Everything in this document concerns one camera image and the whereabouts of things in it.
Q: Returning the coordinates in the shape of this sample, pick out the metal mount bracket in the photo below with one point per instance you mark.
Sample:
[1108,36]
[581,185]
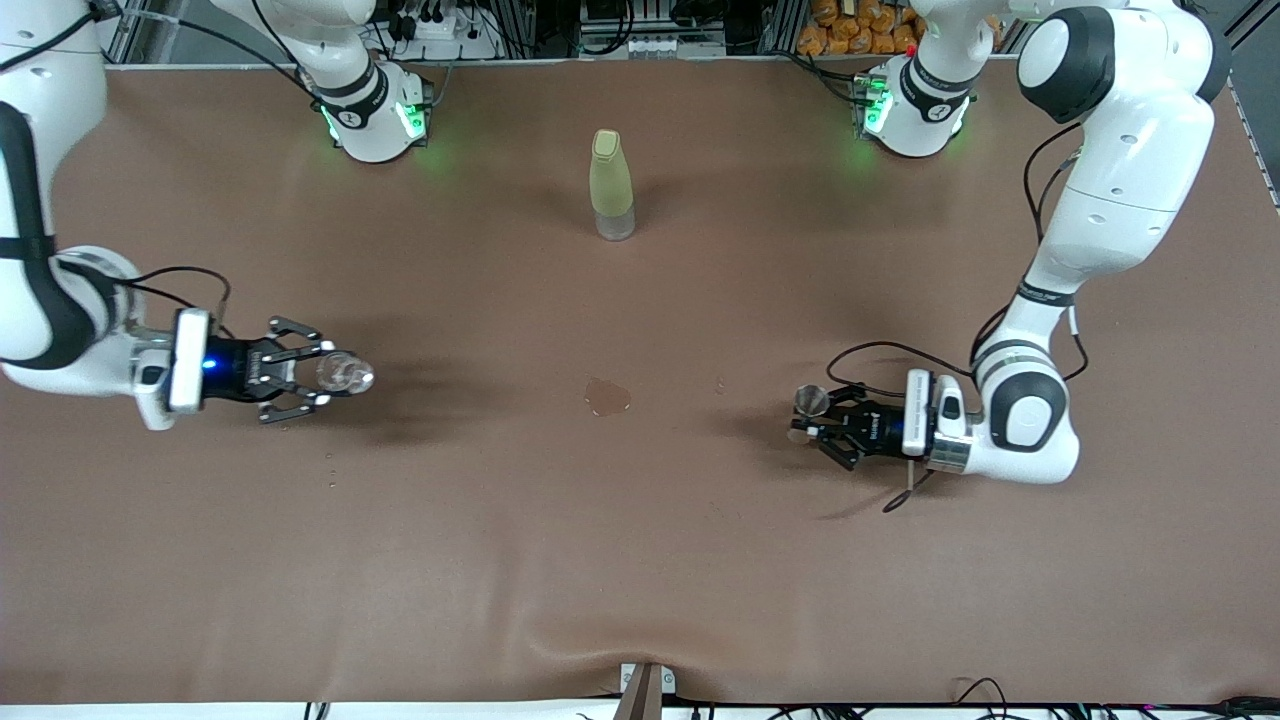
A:
[645,690]

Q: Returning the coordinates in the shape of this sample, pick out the steel double jigger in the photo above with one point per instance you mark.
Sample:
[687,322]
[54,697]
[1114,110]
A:
[810,402]

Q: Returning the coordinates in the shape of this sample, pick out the orange snack packet pile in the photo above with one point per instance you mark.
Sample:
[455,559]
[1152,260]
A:
[860,28]

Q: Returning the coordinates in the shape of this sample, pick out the brown table cover sheet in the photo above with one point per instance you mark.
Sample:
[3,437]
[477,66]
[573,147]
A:
[640,560]

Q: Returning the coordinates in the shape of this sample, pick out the yellow-green bottle shaker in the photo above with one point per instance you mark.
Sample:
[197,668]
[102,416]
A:
[611,185]

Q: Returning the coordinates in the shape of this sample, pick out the white terminal block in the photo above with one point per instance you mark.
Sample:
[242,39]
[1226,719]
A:
[650,45]

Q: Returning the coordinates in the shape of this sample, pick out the aluminium frame post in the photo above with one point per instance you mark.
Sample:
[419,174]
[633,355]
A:
[1255,30]
[125,35]

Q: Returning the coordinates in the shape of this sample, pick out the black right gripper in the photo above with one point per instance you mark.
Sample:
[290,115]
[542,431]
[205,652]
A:
[234,372]

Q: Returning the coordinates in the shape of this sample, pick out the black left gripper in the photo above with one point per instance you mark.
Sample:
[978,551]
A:
[878,427]

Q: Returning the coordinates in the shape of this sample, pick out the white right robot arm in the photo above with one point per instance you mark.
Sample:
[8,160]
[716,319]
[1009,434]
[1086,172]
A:
[370,130]

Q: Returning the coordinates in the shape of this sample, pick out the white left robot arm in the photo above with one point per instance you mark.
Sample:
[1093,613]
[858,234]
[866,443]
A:
[1120,170]

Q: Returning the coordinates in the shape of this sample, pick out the small clear glass cup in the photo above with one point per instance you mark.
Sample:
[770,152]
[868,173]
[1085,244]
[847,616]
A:
[345,373]

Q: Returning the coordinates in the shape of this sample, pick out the brown liquid puddle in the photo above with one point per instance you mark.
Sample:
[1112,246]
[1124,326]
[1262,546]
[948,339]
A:
[608,398]

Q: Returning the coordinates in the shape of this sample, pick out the white power strip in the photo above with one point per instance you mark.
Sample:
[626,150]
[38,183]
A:
[440,28]

